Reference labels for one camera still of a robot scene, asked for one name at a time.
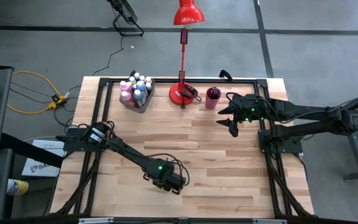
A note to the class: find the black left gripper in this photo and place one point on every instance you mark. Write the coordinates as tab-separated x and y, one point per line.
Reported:
160	172

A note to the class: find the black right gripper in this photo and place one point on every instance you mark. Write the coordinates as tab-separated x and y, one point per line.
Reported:
247	107

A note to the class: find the black paint brush silver ferrule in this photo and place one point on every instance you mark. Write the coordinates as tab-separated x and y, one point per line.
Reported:
213	91
214	94

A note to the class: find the green small paint bottle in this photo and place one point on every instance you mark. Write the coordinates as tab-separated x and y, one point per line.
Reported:
149	85

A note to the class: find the lemon yellow small paint bottle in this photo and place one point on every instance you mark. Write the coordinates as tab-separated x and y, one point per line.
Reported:
148	79

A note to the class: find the large teal paint bottle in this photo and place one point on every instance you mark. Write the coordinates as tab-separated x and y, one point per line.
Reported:
139	99

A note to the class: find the red small paint bottle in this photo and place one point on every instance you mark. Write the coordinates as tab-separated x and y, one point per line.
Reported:
142	77

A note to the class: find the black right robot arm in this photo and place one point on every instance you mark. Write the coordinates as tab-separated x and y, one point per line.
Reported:
306	110

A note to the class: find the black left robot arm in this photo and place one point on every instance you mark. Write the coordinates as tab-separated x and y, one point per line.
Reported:
126	152

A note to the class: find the red plastic cup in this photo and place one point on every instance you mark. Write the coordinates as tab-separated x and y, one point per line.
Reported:
211	102

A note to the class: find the grey plastic storage bin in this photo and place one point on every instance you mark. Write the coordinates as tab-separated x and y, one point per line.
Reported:
148	101

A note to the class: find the red desk lamp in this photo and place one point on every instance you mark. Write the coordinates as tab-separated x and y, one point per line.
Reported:
186	12

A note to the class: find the white paper sheet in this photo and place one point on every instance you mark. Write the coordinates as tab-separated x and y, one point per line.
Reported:
47	145

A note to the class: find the white printed box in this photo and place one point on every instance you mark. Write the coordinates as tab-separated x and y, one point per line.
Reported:
39	169

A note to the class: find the yellow black power connector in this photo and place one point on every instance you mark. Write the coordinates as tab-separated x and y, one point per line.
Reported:
57	101

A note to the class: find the yellow white can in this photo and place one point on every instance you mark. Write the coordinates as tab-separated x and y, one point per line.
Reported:
17	187

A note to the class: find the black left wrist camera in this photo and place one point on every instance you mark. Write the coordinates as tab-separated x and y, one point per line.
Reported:
176	180

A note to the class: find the black aluminium table frame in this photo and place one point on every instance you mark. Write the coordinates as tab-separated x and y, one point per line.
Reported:
160	80

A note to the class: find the silver aluminium bracket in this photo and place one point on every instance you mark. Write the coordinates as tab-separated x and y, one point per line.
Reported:
269	221
96	221

